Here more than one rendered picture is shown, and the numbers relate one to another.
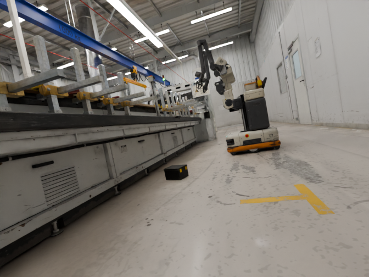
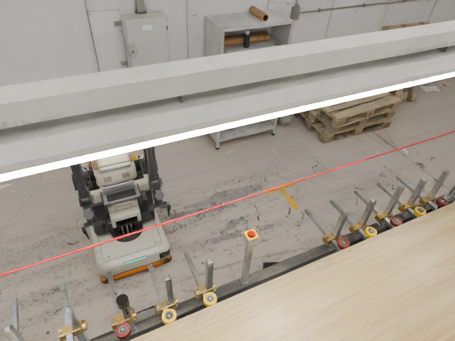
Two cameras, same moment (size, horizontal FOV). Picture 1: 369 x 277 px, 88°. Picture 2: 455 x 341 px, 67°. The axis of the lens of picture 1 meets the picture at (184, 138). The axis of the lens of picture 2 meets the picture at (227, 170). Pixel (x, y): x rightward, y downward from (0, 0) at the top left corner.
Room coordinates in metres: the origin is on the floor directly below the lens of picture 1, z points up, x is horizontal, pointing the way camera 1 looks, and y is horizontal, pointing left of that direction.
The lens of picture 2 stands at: (3.48, 1.05, 2.80)
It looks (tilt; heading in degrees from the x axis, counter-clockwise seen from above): 42 degrees down; 226
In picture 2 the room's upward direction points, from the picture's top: 4 degrees clockwise
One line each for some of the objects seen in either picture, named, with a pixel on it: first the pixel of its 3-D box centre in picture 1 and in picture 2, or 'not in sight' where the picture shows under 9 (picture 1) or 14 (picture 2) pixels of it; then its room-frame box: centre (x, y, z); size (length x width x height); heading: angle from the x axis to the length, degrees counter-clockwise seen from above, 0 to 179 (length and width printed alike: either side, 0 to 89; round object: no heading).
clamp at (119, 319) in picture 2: not in sight; (124, 319); (3.26, 0.07, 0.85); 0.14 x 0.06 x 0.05; 164
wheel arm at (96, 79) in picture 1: (68, 88); (397, 199); (1.09, 0.58, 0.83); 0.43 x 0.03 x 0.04; 74
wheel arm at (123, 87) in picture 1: (99, 94); (374, 209); (1.33, 0.51, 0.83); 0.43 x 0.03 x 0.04; 74
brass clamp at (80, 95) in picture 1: (87, 96); (384, 216); (1.33, 0.60, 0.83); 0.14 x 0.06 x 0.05; 164
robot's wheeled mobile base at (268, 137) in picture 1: (250, 138); (128, 237); (2.77, -0.95, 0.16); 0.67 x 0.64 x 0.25; 73
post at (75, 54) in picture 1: (82, 84); (389, 208); (1.31, 0.61, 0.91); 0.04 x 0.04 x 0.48; 74
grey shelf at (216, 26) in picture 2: not in sight; (244, 82); (0.66, -1.71, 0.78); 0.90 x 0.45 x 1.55; 164
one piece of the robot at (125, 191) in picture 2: (220, 86); (121, 196); (2.86, -0.67, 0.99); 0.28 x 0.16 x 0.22; 163
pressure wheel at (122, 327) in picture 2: not in sight; (124, 333); (3.30, 0.14, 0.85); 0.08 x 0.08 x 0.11
